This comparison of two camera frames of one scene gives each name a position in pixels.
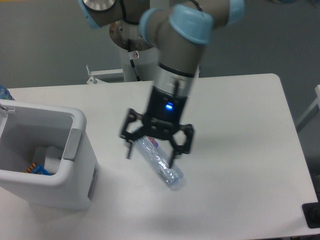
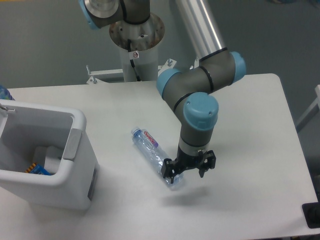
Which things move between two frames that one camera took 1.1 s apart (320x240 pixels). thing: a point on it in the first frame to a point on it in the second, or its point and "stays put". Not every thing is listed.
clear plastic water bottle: x=156 y=157 stays put
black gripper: x=165 y=112 to x=184 y=160
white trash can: x=46 y=160 stays put
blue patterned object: x=5 y=93 stays put
